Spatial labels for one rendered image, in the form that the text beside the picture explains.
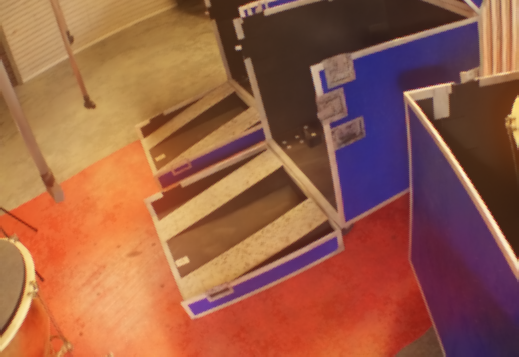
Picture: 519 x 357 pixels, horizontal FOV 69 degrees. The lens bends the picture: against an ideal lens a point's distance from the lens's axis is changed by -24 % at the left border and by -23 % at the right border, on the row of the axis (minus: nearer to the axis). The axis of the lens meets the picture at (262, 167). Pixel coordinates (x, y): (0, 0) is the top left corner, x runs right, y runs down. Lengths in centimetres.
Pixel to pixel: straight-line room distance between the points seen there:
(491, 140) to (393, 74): 52
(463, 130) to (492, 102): 17
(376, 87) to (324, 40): 90
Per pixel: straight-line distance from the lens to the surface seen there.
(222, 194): 261
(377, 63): 184
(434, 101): 152
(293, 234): 220
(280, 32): 257
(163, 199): 277
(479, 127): 168
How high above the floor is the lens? 167
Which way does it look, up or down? 35 degrees down
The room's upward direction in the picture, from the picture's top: 16 degrees counter-clockwise
